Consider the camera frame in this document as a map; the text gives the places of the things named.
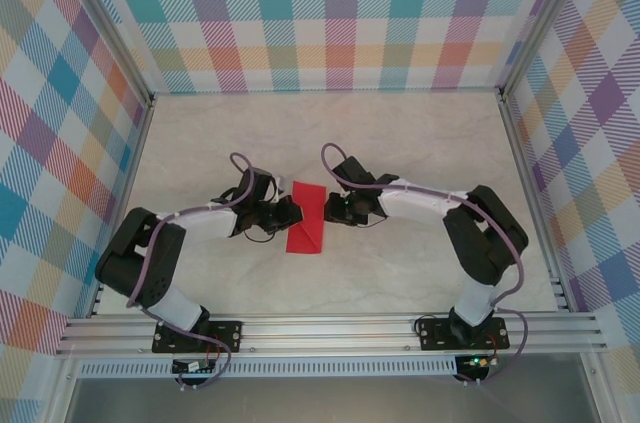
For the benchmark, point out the red square paper sheet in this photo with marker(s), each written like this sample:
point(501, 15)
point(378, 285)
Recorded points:
point(310, 238)

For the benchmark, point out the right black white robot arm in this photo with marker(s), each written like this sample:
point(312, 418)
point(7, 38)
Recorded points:
point(480, 253)

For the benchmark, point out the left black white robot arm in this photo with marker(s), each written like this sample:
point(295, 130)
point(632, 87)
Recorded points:
point(160, 283)

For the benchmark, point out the grey metal sheet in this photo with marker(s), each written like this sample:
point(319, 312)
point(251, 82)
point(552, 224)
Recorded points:
point(325, 400)

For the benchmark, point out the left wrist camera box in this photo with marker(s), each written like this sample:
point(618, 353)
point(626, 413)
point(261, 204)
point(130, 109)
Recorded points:
point(281, 184)

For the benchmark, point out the long aluminium mounting rail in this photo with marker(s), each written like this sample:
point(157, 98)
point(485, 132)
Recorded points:
point(325, 335)

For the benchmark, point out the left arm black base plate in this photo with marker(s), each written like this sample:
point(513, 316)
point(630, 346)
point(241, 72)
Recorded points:
point(227, 335)

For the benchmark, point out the aluminium table edge rail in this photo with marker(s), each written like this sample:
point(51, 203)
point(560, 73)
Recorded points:
point(127, 183)
point(530, 183)

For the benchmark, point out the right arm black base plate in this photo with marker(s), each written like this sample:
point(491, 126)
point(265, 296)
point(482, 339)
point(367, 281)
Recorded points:
point(437, 335)

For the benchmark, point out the aluminium frame post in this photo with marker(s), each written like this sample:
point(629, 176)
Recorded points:
point(107, 28)
point(547, 18)

